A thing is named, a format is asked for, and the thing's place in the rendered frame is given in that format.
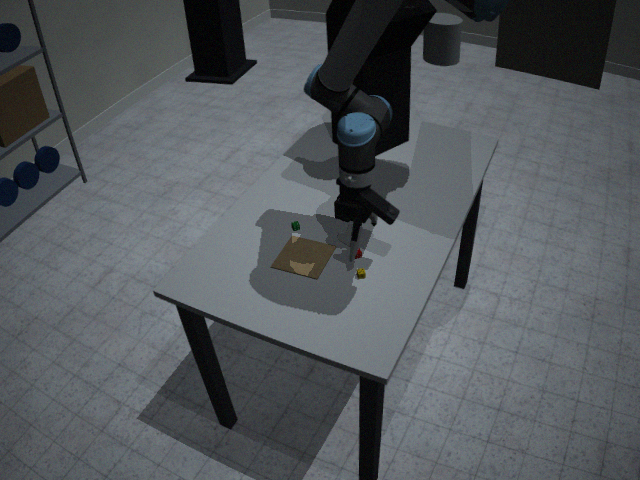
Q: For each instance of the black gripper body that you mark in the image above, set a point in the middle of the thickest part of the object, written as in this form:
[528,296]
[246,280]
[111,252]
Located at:
[347,207]

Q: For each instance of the tan mat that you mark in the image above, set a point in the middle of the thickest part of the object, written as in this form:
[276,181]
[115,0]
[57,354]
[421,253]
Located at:
[304,257]

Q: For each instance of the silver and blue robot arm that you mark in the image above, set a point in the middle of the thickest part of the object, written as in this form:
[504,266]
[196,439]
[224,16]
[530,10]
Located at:
[357,132]

